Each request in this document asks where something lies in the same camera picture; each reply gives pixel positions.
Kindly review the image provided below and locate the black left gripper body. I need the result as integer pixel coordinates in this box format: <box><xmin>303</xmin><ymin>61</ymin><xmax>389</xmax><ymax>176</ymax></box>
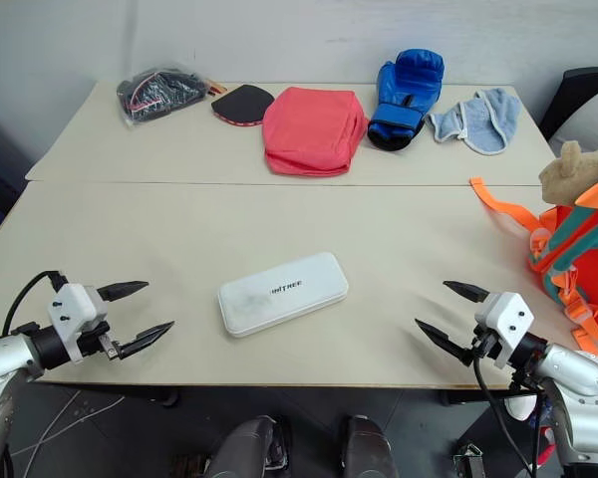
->
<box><xmin>77</xmin><ymin>322</ymin><xmax>122</xmax><ymax>359</ymax></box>

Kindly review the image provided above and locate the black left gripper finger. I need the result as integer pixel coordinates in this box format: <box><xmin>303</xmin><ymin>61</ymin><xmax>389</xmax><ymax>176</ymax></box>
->
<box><xmin>96</xmin><ymin>280</ymin><xmax>150</xmax><ymax>304</ymax></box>
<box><xmin>114</xmin><ymin>320</ymin><xmax>176</xmax><ymax>361</ymax></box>

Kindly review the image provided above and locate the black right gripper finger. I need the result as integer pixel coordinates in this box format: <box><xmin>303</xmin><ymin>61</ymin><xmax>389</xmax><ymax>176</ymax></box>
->
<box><xmin>443</xmin><ymin>280</ymin><xmax>489</xmax><ymax>305</ymax></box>
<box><xmin>414</xmin><ymin>318</ymin><xmax>475</xmax><ymax>368</ymax></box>

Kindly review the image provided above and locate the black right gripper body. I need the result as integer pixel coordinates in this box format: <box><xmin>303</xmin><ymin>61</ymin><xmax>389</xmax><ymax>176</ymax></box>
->
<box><xmin>459</xmin><ymin>325</ymin><xmax>502</xmax><ymax>368</ymax></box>

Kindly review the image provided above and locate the white rectangular case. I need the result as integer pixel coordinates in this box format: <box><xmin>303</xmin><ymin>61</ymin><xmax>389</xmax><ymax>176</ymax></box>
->
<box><xmin>216</xmin><ymin>251</ymin><xmax>351</xmax><ymax>340</ymax></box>

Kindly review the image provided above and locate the dark rounded shape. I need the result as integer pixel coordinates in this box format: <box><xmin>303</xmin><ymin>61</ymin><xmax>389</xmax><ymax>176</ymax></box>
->
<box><xmin>207</xmin><ymin>414</ymin><xmax>291</xmax><ymax>478</ymax></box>
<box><xmin>340</xmin><ymin>413</ymin><xmax>401</xmax><ymax>478</ymax></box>

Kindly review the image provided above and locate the tan plush toy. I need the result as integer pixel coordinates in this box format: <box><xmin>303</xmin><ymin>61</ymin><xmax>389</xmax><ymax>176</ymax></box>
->
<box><xmin>537</xmin><ymin>140</ymin><xmax>598</xmax><ymax>207</ymax></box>

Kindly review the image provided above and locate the light blue terry cloth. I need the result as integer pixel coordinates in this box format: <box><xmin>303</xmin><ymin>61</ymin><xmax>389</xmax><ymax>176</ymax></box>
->
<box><xmin>426</xmin><ymin>87</ymin><xmax>523</xmax><ymax>157</ymax></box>

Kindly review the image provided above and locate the clear bag with black items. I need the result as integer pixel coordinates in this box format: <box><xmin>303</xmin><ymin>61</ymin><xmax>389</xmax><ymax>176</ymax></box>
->
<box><xmin>116</xmin><ymin>64</ymin><xmax>212</xmax><ymax>130</ymax></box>

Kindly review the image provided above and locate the grey cushion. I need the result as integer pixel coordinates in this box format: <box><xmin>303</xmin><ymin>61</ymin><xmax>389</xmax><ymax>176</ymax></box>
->
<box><xmin>547</xmin><ymin>82</ymin><xmax>598</xmax><ymax>158</ymax></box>

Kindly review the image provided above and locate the blue boxing glove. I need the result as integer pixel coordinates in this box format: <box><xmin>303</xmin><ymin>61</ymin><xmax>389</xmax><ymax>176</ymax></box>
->
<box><xmin>367</xmin><ymin>48</ymin><xmax>446</xmax><ymax>152</ymax></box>

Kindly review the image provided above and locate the black table tennis paddle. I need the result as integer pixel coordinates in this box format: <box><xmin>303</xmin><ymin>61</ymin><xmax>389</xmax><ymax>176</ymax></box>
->
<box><xmin>205</xmin><ymin>79</ymin><xmax>277</xmax><ymax>128</ymax></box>

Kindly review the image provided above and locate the pink fabric bag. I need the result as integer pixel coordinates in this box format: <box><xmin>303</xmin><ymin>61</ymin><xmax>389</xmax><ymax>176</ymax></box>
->
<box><xmin>261</xmin><ymin>86</ymin><xmax>370</xmax><ymax>178</ymax></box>

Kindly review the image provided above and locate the black chair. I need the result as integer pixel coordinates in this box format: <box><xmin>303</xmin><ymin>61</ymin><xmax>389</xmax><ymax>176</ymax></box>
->
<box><xmin>539</xmin><ymin>66</ymin><xmax>598</xmax><ymax>146</ymax></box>

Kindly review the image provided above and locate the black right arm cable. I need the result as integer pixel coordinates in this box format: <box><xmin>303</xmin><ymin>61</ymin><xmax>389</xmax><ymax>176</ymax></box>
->
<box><xmin>471</xmin><ymin>354</ymin><xmax>538</xmax><ymax>478</ymax></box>

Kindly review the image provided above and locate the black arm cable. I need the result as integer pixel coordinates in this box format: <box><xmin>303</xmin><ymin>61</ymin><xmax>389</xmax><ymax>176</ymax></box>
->
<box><xmin>0</xmin><ymin>270</ymin><xmax>70</xmax><ymax>336</ymax></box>
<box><xmin>471</xmin><ymin>354</ymin><xmax>538</xmax><ymax>478</ymax></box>

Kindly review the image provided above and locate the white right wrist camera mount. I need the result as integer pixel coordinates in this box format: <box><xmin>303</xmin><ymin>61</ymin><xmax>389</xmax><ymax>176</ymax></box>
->
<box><xmin>473</xmin><ymin>292</ymin><xmax>536</xmax><ymax>370</ymax></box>

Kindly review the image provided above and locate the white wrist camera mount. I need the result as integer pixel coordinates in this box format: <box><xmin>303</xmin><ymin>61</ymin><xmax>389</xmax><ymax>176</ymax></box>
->
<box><xmin>473</xmin><ymin>292</ymin><xmax>536</xmax><ymax>370</ymax></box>
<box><xmin>47</xmin><ymin>283</ymin><xmax>111</xmax><ymax>365</ymax></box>

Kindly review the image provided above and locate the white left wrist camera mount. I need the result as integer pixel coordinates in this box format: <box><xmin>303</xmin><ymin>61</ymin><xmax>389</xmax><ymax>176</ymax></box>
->
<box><xmin>47</xmin><ymin>283</ymin><xmax>111</xmax><ymax>365</ymax></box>

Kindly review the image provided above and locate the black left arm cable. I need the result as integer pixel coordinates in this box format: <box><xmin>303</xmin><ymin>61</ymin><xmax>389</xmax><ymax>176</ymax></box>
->
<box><xmin>0</xmin><ymin>270</ymin><xmax>70</xmax><ymax>336</ymax></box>

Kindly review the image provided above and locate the thin white floor cable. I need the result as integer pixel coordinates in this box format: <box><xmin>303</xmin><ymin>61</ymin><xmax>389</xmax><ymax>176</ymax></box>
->
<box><xmin>8</xmin><ymin>389</ymin><xmax>127</xmax><ymax>478</ymax></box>

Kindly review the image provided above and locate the small metal bracket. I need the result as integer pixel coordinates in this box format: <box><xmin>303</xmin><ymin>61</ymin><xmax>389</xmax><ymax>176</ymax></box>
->
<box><xmin>452</xmin><ymin>442</ymin><xmax>485</xmax><ymax>478</ymax></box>

